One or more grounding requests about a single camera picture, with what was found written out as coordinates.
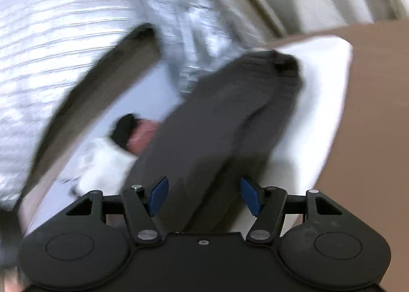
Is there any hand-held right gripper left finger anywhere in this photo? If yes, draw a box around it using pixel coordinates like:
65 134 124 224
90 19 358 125
62 176 169 245

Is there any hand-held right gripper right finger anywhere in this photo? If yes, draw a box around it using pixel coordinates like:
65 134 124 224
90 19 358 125
240 177 347 244

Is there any dark grey knit sweater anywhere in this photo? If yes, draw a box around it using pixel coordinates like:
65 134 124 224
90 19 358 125
126 50 302 235

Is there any white printed garment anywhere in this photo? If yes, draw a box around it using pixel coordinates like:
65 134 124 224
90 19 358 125
62 137 139 198

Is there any small black cloth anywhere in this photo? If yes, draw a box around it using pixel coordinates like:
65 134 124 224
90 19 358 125
110 114 138 148

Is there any white folded garment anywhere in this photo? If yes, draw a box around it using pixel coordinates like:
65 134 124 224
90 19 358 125
235 36 354 238

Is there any brown wooden board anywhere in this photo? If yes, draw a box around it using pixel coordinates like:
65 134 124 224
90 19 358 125
21 23 162 203

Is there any quilted silver cover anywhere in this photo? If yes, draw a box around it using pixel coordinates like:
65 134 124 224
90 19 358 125
0 0 160 209

